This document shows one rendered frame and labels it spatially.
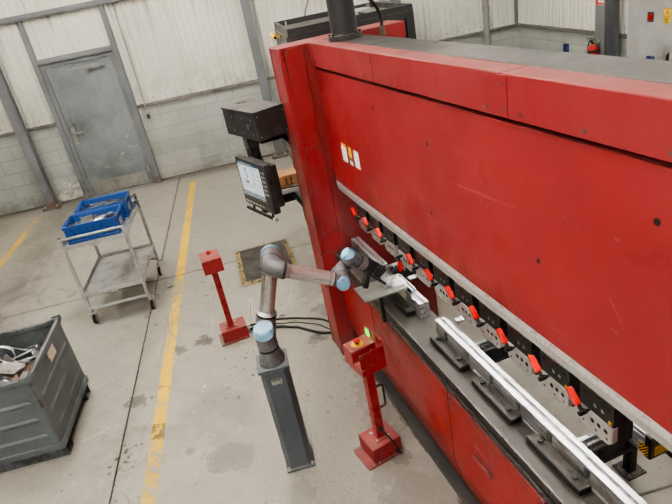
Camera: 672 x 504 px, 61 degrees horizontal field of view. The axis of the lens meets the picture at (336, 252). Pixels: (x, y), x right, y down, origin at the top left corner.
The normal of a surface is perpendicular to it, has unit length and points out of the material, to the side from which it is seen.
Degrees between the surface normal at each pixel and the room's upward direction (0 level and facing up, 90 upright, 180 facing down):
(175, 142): 90
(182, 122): 90
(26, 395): 90
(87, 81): 90
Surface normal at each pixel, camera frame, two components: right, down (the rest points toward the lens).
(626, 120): -0.93, 0.30
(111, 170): 0.18, 0.40
